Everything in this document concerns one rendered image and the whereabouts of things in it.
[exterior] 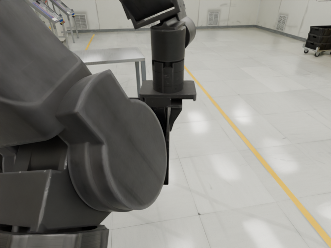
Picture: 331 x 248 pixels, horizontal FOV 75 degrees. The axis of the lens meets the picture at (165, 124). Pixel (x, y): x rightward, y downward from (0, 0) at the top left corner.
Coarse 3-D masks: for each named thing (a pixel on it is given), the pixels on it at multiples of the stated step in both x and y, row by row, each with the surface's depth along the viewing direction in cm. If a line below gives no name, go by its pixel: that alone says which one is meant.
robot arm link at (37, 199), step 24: (24, 144) 15; (48, 144) 14; (24, 168) 14; (48, 168) 14; (0, 192) 13; (24, 192) 12; (48, 192) 12; (72, 192) 13; (0, 216) 12; (24, 216) 12; (48, 216) 11; (72, 216) 13; (96, 216) 14
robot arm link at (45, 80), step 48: (0, 0) 10; (0, 48) 10; (48, 48) 12; (0, 96) 10; (48, 96) 11; (96, 96) 12; (0, 144) 13; (96, 144) 12; (144, 144) 15; (96, 192) 12; (144, 192) 15
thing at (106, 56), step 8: (112, 48) 229; (120, 48) 229; (128, 48) 229; (136, 48) 229; (80, 56) 203; (88, 56) 203; (96, 56) 203; (104, 56) 203; (112, 56) 203; (120, 56) 203; (128, 56) 203; (136, 56) 203; (88, 64) 188; (96, 64) 190; (136, 64) 241; (144, 64) 202; (136, 72) 246; (144, 72) 206; (136, 80) 252
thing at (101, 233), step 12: (0, 228) 12; (84, 228) 16; (96, 228) 14; (0, 240) 11; (12, 240) 10; (24, 240) 10; (36, 240) 11; (48, 240) 11; (60, 240) 11; (72, 240) 11; (84, 240) 12; (96, 240) 12
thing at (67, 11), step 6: (42, 0) 569; (54, 0) 564; (60, 0) 613; (48, 6) 614; (54, 6) 623; (60, 6) 568; (66, 6) 624; (66, 12) 574; (72, 12) 626; (42, 18) 595; (60, 24) 594; (54, 30) 591; (60, 30) 593; (66, 30) 656; (72, 36) 605; (78, 36) 674
